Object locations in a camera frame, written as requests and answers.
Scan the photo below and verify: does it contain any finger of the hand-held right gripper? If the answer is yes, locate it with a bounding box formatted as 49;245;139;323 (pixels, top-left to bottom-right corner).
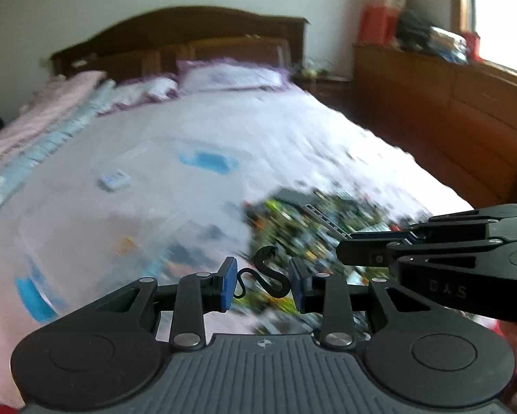
336;229;517;273
407;204;517;243

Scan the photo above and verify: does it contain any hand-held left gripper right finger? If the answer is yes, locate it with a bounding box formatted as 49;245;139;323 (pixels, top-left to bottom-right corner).
289;258;434;351

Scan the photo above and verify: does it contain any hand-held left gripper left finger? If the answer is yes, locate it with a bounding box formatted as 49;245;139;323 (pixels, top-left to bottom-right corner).
92;257;238;351

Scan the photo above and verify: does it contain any black toy snake piece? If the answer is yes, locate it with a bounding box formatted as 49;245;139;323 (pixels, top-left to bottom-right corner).
233;245;292;299

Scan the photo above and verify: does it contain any pile of small building bricks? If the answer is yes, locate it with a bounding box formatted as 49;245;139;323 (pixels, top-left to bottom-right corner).
240;186;417;334

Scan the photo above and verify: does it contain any long wooden cabinet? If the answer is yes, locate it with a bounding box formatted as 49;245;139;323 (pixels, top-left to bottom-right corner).
352;43;517;210

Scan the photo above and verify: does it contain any large clear plastic storage box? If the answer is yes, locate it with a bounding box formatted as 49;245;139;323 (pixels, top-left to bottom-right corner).
13;199;261;325

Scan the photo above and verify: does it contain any bed with white sheet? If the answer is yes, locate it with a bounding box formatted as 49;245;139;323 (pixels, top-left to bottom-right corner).
0;78;476;410

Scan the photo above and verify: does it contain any wooden nightstand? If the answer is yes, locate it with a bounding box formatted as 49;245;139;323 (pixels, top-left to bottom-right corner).
292;72;355;115

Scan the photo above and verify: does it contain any small red box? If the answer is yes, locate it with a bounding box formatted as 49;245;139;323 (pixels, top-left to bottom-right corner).
462;31;482;65

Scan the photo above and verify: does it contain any pile of colourful packets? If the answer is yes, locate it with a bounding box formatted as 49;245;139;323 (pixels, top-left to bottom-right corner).
429;26;470;65

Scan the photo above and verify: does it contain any dark bag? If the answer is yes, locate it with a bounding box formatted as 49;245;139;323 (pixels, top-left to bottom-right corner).
394;10;434;55

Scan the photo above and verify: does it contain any large white purple-trimmed pillow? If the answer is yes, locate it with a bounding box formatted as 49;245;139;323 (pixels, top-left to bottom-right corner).
176;58;294;93

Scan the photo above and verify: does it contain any small white purple-trimmed pillow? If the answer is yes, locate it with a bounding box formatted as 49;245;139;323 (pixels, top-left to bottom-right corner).
98;75;179;115

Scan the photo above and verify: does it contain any red bag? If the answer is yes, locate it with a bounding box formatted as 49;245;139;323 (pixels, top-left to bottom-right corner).
359;3;401;47

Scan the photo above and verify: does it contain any light blue patterned blanket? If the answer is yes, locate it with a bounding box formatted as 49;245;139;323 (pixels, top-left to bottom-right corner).
0;80;118;227

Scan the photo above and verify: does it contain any pink folded blanket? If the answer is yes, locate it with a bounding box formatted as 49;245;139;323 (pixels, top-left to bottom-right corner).
0;70;108;177

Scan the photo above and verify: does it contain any wooden headboard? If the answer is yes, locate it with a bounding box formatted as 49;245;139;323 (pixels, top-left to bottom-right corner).
49;5;310;87

